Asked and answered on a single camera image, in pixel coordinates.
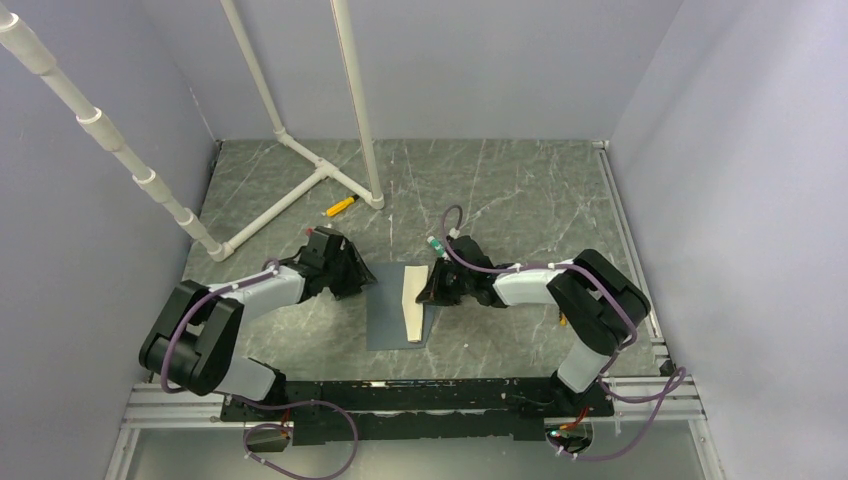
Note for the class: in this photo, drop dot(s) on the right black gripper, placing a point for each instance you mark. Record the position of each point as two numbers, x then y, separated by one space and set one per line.
434 292

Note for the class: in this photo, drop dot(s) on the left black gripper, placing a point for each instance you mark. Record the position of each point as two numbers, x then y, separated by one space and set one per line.
357 273

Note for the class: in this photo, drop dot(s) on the cream letter paper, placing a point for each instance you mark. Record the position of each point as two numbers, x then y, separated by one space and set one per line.
414 282

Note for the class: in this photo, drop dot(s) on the grey envelope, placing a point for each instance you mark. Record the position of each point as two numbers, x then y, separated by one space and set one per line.
385 324

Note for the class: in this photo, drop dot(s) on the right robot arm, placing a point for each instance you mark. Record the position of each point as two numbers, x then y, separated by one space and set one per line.
601 305

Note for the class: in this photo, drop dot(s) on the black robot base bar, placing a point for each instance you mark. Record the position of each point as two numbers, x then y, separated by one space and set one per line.
517 407

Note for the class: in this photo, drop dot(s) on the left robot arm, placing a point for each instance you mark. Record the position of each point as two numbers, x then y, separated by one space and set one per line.
191 345

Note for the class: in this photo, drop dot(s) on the green white glue stick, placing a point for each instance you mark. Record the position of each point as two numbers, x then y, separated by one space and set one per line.
437 246

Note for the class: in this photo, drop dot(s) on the white pvc pipe frame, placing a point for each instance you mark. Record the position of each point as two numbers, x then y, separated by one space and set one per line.
93 111

